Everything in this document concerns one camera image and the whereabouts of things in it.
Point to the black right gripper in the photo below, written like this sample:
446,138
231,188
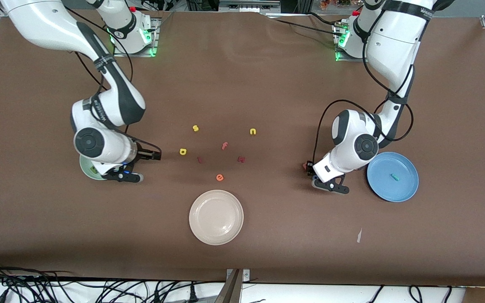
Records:
145,155

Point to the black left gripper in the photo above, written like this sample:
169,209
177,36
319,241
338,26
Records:
309,165

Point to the teal letter l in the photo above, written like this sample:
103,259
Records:
394,176

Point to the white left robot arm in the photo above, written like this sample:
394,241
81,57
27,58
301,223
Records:
394,46

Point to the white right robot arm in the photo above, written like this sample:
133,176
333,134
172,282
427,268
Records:
49,25

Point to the dark red letter m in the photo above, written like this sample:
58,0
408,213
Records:
242,159

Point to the light green plate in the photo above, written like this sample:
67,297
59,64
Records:
86,168

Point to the small white paper scrap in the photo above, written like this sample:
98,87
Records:
359,236

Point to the cream white plate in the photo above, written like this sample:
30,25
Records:
215,219

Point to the blue plate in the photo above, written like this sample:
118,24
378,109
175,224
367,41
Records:
394,191

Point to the brown table cover sheet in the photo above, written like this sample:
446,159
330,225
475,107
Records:
246,84

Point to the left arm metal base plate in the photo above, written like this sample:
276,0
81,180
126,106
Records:
343,59

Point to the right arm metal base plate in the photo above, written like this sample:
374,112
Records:
155,38

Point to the small metal bracket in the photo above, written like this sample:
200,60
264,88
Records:
246,275

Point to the grey aluminium frame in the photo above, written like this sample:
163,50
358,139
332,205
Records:
249,6

